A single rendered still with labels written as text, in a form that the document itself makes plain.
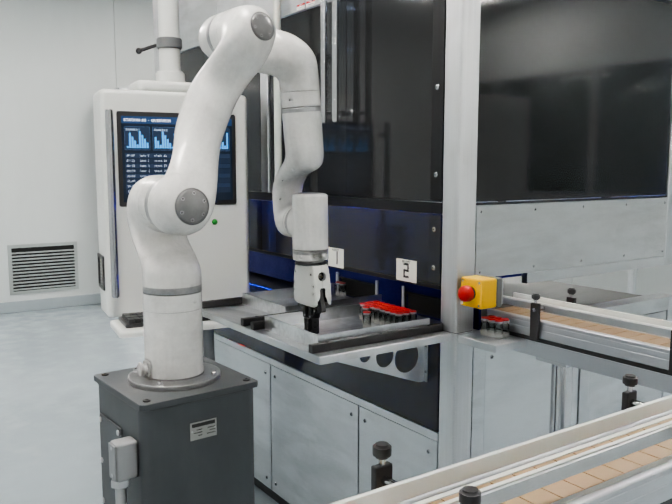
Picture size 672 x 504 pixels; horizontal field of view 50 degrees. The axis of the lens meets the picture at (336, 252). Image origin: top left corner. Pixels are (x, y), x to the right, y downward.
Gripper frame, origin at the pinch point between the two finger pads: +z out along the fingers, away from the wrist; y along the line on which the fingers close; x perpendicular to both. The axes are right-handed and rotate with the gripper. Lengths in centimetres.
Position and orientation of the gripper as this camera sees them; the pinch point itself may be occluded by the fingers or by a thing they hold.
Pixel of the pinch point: (311, 325)
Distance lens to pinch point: 170.9
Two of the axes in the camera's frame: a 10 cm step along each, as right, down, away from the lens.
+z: 0.1, 9.9, 1.3
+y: -5.7, -1.0, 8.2
